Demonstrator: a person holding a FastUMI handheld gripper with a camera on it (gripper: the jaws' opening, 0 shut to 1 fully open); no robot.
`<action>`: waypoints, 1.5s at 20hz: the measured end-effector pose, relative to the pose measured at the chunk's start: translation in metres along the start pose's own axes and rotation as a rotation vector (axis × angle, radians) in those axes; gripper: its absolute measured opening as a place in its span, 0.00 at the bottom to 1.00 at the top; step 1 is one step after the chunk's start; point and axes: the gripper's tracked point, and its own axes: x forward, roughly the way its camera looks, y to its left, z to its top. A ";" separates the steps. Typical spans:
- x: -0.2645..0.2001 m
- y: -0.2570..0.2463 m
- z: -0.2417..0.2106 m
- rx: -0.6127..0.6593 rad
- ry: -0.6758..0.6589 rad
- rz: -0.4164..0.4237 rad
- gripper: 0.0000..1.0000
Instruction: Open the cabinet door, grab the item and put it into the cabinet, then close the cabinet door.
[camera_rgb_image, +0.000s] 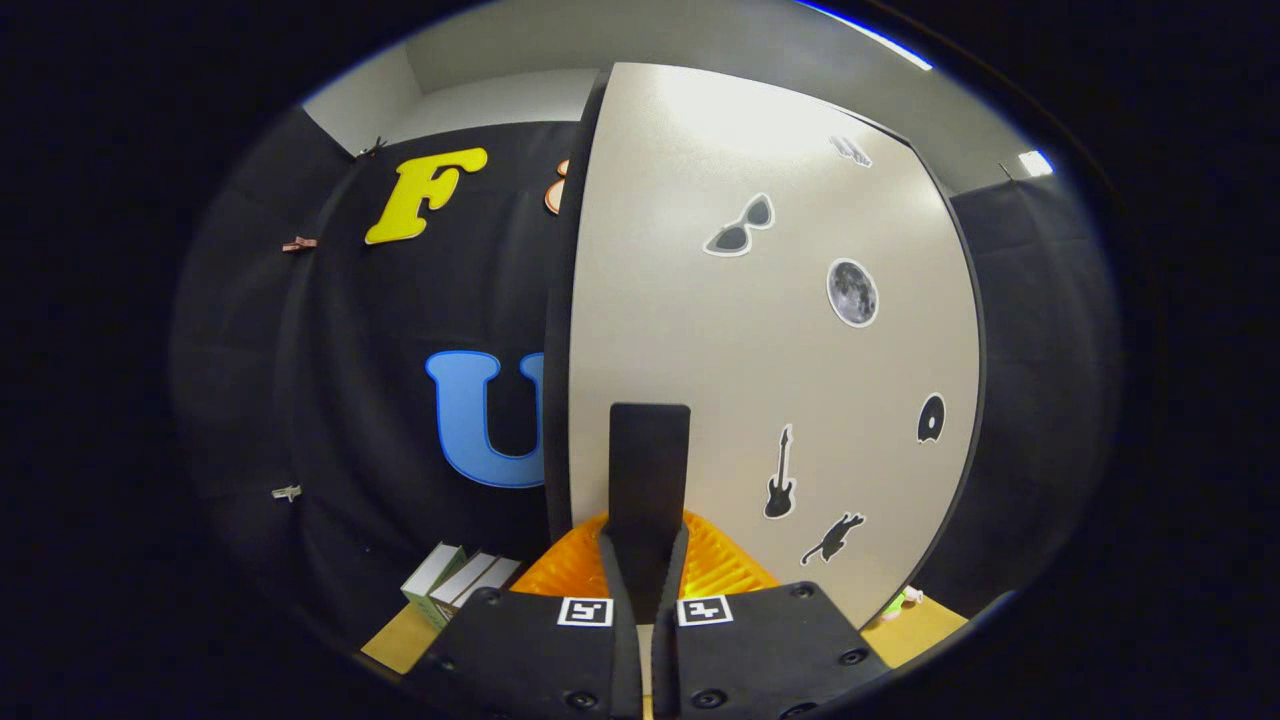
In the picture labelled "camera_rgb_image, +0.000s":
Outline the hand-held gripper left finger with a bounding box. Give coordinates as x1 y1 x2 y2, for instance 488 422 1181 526
403 512 647 720

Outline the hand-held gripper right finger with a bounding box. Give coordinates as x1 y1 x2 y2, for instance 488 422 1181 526
652 510 893 720

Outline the black door handle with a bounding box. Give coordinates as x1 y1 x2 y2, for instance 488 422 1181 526
608 403 692 621

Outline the green book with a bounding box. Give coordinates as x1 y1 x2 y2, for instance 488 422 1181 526
402 543 468 629

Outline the dark grey cabinet body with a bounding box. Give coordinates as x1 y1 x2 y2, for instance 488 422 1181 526
543 65 991 633

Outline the long ceiling light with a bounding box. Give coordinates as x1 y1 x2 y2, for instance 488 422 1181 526
800 0 933 71

